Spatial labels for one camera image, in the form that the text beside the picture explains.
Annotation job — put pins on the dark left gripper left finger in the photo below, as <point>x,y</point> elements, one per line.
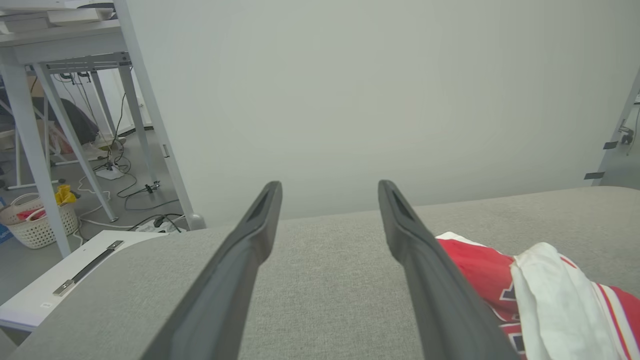
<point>225,280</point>

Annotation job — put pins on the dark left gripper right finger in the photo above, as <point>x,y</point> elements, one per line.
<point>435,290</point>

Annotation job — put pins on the red and white jersey shirt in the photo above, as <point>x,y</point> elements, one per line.
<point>480,270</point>

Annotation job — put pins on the black power plug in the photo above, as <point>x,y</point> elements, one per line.
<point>158,221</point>

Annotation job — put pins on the white power strip with plugs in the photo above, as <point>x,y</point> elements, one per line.
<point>147,227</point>

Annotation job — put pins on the small white power strip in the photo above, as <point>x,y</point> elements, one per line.
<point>109,173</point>

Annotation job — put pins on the yellow cloth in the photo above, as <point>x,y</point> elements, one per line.
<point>65,195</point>

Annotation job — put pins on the cream plastic laundry basket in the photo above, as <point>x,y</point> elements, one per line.
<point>37,234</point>

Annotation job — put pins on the black tape strip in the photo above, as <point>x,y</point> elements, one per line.
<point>594,175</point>
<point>610,145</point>

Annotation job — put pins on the white metal equipment box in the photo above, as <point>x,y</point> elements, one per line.
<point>30,310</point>

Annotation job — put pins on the red cloth in basket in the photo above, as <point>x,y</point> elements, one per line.
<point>30,214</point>

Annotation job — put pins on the white partition panel with foot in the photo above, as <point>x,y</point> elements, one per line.
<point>350,100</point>

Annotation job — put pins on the black bag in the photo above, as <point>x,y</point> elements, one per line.
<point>75,120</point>

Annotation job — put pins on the blue box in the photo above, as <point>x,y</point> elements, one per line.
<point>5,234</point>

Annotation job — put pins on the white flat box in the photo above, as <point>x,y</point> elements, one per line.
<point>80,16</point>
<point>25,24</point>

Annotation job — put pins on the metal clamp bracket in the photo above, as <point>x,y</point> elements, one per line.
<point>626,132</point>

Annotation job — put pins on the white metal frame table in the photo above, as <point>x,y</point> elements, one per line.
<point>65,45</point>

